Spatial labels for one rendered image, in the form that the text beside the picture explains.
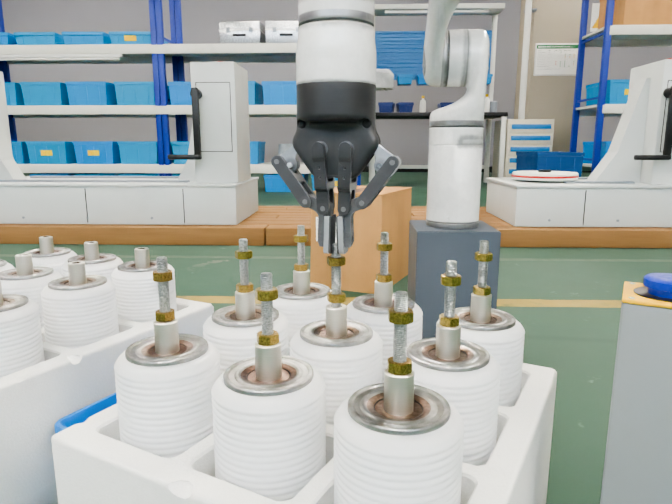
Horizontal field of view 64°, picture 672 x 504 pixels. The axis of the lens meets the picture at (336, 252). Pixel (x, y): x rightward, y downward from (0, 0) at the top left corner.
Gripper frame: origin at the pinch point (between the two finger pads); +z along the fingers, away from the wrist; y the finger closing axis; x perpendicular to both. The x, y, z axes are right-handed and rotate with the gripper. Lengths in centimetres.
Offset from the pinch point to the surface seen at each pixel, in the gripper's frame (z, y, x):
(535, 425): 17.7, 19.9, -0.7
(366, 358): 11.7, 3.7, -2.7
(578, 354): 35, 37, 67
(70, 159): 5, -359, 397
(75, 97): -51, -342, 391
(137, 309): 16.1, -35.8, 18.4
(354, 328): 10.3, 1.6, 1.6
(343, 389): 14.4, 1.8, -4.3
